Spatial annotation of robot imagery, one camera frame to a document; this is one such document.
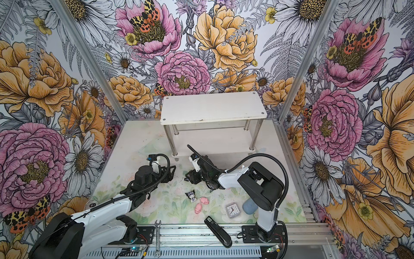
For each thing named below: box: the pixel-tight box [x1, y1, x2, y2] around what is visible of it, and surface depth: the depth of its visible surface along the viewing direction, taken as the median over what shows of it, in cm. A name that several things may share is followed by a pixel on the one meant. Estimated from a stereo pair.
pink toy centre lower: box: [194, 202, 203, 215], surface depth 82 cm
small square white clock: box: [226, 203, 241, 218], surface depth 81 cm
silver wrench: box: [154, 219, 162, 258], surface depth 75 cm
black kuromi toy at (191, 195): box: [184, 189, 197, 203], surface depth 85 cm
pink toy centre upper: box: [199, 196, 210, 205], surface depth 85 cm
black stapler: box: [204, 215, 233, 249], surface depth 73 cm
